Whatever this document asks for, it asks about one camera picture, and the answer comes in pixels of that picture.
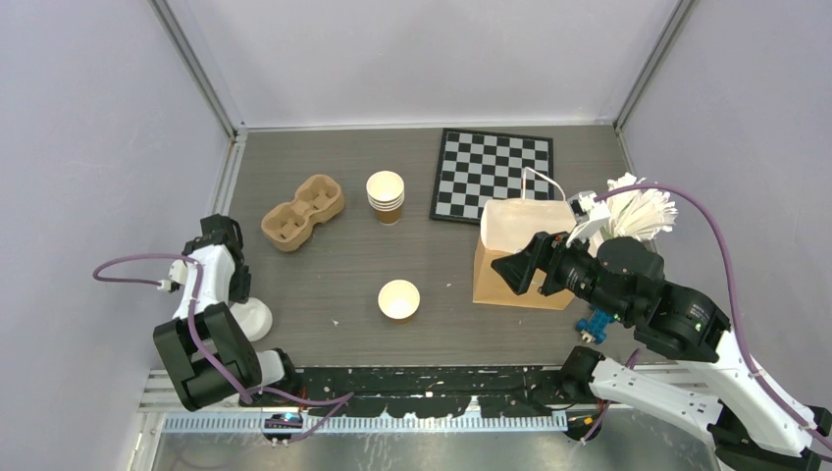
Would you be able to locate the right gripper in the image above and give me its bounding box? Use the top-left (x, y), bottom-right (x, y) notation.
top-left (489, 221), bottom-right (630, 321)

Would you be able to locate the brown paper coffee cup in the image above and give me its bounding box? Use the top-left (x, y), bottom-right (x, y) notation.
top-left (377, 280), bottom-right (421, 323)

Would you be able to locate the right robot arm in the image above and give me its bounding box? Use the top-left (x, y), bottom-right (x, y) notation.
top-left (492, 232), bottom-right (831, 470)

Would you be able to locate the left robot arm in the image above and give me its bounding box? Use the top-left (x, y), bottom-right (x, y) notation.
top-left (153, 214), bottom-right (301, 411)

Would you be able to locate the brown paper bag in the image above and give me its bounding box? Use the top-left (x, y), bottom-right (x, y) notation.
top-left (473, 167), bottom-right (576, 311)

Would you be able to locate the brown pulp cup carrier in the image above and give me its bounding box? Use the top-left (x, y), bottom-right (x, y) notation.
top-left (261, 174), bottom-right (345, 252)

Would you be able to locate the stack of white lids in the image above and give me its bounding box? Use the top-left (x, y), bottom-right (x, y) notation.
top-left (231, 297), bottom-right (273, 342)

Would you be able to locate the blue toy block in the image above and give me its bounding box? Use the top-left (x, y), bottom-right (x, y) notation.
top-left (575, 309), bottom-right (616, 344)

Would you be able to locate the black white checkerboard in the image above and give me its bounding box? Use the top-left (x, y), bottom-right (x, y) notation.
top-left (429, 129), bottom-right (557, 225)

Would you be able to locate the green cup of paper sticks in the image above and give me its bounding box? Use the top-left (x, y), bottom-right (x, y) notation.
top-left (589, 189), bottom-right (679, 255)

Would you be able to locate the stack of paper cups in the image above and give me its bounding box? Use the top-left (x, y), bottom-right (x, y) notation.
top-left (366, 171), bottom-right (404, 226)

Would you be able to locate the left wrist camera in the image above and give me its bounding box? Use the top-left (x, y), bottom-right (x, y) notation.
top-left (157, 260), bottom-right (188, 292)

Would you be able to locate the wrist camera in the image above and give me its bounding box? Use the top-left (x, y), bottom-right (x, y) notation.
top-left (566, 191), bottom-right (611, 246)
top-left (157, 260), bottom-right (188, 292)

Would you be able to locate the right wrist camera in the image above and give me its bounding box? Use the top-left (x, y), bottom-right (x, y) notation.
top-left (566, 191), bottom-right (611, 246)

